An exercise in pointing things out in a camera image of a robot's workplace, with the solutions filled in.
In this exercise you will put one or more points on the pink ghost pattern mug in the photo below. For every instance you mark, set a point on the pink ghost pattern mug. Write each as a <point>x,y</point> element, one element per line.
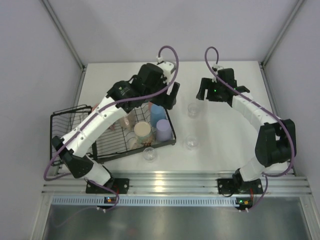
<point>94,107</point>

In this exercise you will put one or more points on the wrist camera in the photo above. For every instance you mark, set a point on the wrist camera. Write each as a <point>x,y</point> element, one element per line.
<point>167,67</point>
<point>216,68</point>

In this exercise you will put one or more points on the perforated cable tray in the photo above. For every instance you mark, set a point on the perforated cable tray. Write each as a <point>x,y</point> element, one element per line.
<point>146,201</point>

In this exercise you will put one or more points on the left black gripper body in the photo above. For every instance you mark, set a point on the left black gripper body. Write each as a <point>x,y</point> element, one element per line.
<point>165,100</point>

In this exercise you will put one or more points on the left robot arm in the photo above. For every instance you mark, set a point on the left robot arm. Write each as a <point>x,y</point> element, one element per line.
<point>153,83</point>

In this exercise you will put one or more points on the purple plastic tumbler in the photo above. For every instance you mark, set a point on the purple plastic tumbler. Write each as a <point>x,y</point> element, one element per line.
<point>163,131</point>

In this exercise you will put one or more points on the blue plastic tumbler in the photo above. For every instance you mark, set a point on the blue plastic tumbler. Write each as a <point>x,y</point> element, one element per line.
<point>156,113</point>

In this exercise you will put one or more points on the clear glass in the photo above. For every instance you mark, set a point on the clear glass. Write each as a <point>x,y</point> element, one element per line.
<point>149,154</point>
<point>193,110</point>
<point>191,142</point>

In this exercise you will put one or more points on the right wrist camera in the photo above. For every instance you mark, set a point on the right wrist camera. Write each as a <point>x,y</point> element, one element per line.
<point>216,68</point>

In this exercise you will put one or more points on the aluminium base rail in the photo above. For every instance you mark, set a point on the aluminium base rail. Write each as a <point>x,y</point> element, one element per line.
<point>174,183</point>

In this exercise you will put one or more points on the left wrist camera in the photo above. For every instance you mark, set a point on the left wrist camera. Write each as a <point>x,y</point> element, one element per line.
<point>167,67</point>

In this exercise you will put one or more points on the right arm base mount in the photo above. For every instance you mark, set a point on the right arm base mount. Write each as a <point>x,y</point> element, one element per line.
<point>230,186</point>

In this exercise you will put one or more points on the cream seashell mug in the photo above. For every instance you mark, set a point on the cream seashell mug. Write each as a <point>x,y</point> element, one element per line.
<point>144,136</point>

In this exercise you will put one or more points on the pale pink iridescent mug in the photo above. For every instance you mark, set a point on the pale pink iridescent mug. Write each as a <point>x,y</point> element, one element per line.
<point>126,122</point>

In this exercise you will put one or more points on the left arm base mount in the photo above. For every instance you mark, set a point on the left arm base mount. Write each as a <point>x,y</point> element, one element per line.
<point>117,184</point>

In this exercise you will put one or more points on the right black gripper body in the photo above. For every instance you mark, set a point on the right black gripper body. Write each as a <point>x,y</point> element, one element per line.
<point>214,90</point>

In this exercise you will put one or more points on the black wire dish rack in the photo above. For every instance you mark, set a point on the black wire dish rack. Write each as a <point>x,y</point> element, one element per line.
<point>112,144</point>

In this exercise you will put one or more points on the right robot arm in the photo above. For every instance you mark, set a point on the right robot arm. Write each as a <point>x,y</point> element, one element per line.
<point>276,138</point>

